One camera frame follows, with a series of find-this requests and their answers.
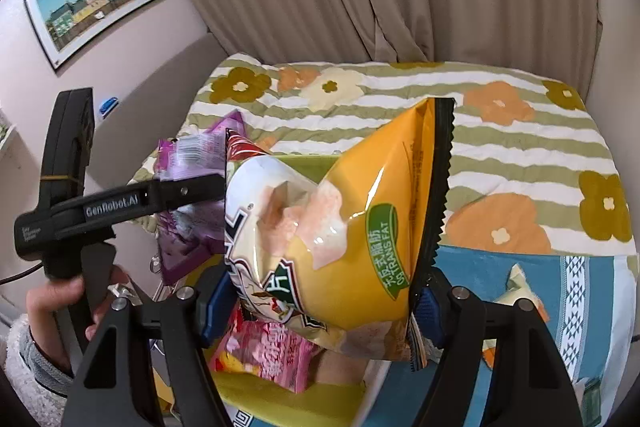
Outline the pale yellow snack packet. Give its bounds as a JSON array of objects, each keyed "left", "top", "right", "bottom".
[{"left": 492, "top": 263, "right": 551, "bottom": 323}]

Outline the blue patterned tablecloth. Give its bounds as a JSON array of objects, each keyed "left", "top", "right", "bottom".
[{"left": 225, "top": 244, "right": 640, "bottom": 427}]

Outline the purple snack packet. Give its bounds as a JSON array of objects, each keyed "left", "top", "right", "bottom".
[{"left": 152, "top": 109, "right": 246, "bottom": 285}]

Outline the yellow chip bag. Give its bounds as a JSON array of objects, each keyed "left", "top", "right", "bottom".
[{"left": 222, "top": 97, "right": 457, "bottom": 373}]

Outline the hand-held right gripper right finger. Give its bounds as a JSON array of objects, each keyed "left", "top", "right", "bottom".
[{"left": 409, "top": 266, "right": 587, "bottom": 427}]

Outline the maroon snack packet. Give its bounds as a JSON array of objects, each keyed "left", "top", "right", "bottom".
[{"left": 225, "top": 127, "right": 273, "bottom": 162}]

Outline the framed houses wall picture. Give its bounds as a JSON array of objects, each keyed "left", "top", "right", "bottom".
[{"left": 24, "top": 0, "right": 163, "bottom": 74}]

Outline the person's left hand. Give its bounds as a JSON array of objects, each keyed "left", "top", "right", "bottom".
[{"left": 26, "top": 266, "right": 131, "bottom": 372}]

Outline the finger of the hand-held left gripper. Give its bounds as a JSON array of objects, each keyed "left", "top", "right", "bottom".
[{"left": 147, "top": 173, "right": 225, "bottom": 221}]

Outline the grey bed headboard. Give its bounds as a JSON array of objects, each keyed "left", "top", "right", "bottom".
[{"left": 82, "top": 32, "right": 226, "bottom": 188}]

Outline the floral striped blanket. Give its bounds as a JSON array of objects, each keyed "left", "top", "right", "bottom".
[{"left": 127, "top": 52, "right": 640, "bottom": 258}]

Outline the person's left forearm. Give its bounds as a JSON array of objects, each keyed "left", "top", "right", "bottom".
[{"left": 2, "top": 312, "right": 77, "bottom": 427}]

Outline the pink snack packet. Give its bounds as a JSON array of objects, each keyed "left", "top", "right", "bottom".
[{"left": 210, "top": 319, "right": 321, "bottom": 395}]

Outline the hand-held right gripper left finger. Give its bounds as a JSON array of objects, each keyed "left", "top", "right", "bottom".
[{"left": 60, "top": 264, "right": 238, "bottom": 427}]

